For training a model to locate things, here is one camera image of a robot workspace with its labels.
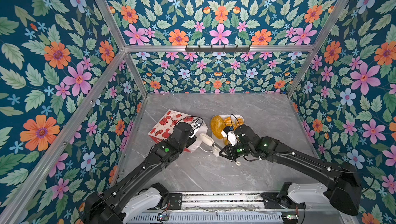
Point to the red white paper bag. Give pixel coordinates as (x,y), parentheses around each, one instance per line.
(171,121)

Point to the white rectangular tray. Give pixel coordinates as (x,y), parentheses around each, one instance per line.
(221,142)

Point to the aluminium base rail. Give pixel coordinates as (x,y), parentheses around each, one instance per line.
(216,197)

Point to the yellow oval fake bread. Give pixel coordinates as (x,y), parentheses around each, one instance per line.
(217,126)

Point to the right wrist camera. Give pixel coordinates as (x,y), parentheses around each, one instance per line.
(230,136)

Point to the black hook rail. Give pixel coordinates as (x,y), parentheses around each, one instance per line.
(217,49)

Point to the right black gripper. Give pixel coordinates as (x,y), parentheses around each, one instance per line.
(228,152)

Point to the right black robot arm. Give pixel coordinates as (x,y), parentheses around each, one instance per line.
(337,185)

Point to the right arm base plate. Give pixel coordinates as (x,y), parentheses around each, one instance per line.
(272,200)

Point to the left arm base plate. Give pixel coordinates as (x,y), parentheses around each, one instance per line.
(172,202)

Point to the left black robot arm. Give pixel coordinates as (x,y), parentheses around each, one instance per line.
(125,201)

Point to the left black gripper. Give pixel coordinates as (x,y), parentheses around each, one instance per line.
(193,140)

